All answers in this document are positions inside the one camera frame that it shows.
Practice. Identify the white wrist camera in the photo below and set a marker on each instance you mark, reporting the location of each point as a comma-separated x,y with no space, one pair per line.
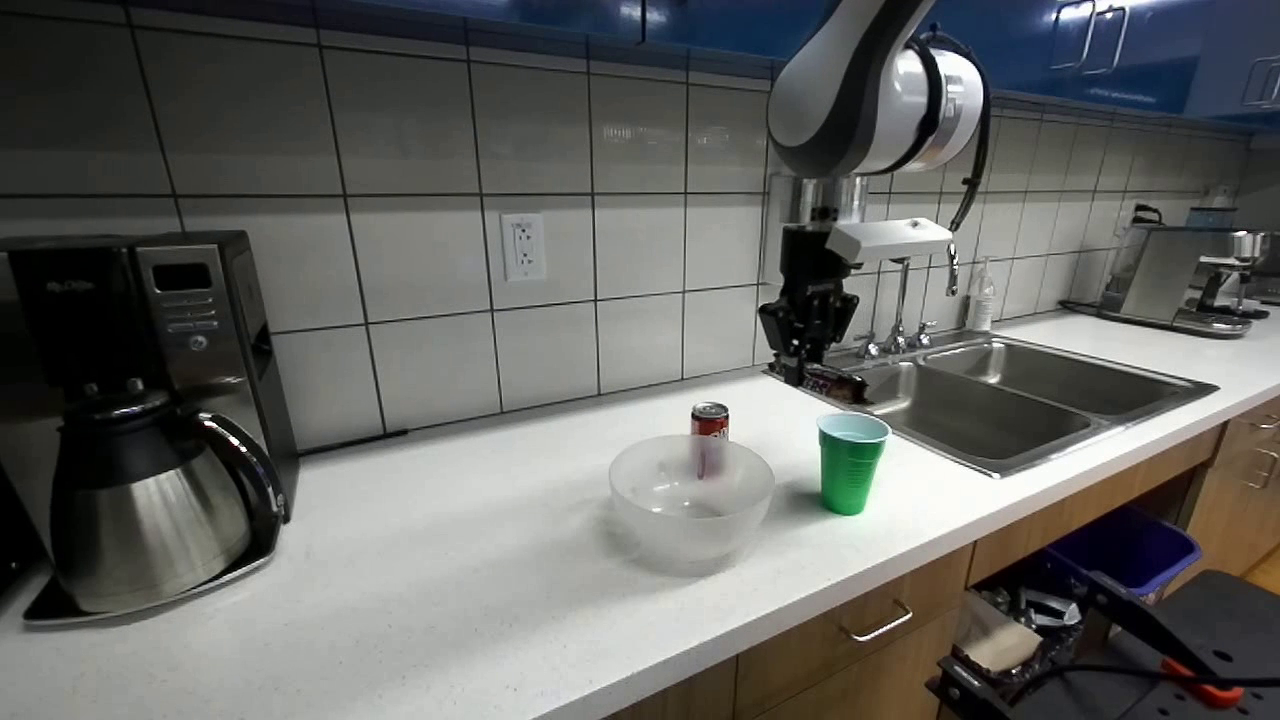
888,237

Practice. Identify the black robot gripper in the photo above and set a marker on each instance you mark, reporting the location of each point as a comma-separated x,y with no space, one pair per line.
808,310

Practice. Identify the blue plastic bin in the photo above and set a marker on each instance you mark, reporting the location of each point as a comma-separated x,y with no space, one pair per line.
1134,551

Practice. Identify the silver espresso machine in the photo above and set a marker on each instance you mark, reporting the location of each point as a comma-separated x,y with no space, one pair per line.
1181,279

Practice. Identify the steel coffee carafe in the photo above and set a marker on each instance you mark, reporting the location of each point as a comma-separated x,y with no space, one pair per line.
151,503

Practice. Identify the white wall power outlet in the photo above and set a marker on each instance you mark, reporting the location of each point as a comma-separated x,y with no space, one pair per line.
525,255

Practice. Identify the clear plastic bowl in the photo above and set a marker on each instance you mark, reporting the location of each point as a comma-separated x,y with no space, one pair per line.
688,505

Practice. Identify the blue upper cabinets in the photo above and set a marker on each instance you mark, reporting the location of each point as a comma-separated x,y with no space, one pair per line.
1209,60

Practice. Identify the stainless steel double sink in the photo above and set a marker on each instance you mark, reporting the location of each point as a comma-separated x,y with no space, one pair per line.
1006,407

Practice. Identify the clear soap bottle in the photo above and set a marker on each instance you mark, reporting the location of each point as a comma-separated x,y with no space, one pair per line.
980,306

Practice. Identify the chrome faucet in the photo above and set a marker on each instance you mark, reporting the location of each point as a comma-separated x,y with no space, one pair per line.
908,306

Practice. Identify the black cart with tools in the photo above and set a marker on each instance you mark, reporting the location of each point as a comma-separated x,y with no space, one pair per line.
1055,641

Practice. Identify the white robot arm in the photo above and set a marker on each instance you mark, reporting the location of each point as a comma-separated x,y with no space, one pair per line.
864,95

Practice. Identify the wooden drawer with handle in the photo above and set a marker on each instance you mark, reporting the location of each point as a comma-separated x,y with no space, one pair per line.
864,656

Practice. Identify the red soda can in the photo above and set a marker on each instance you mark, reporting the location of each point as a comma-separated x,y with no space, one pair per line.
710,428

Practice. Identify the green plastic cup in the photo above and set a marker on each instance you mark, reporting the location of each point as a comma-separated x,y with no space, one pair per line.
849,456

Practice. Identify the black coffee maker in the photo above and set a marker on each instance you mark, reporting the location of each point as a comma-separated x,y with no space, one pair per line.
99,322

